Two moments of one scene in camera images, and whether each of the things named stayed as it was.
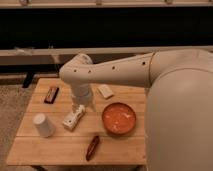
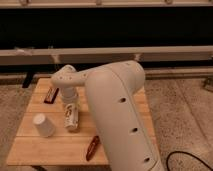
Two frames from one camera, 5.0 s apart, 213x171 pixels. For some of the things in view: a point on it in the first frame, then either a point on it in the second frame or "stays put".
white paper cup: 45,126 stays put
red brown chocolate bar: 52,92 stays put
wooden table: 110,131 stays put
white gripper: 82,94 -> 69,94
